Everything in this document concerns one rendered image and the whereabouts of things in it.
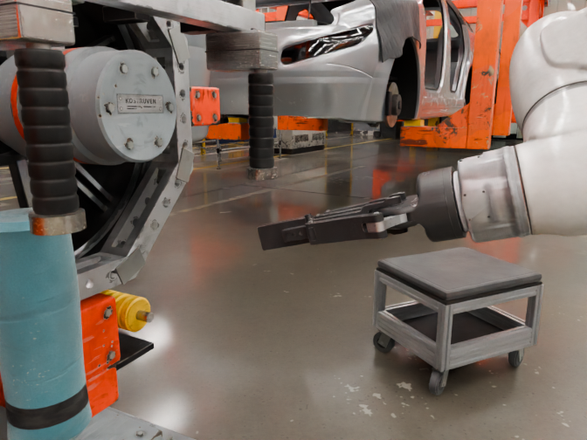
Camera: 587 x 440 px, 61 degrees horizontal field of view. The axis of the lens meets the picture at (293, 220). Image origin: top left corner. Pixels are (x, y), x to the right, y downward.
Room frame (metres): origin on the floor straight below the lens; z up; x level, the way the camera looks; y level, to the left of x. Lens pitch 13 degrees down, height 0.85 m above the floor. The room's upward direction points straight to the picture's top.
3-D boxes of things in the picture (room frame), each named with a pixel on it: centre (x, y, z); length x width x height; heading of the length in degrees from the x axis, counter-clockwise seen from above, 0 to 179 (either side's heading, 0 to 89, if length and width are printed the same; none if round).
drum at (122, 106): (0.64, 0.27, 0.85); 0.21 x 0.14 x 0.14; 63
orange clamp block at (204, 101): (0.95, 0.19, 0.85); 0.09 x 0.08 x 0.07; 153
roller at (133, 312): (0.82, 0.37, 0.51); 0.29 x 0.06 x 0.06; 63
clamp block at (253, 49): (0.73, 0.07, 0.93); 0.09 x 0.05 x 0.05; 63
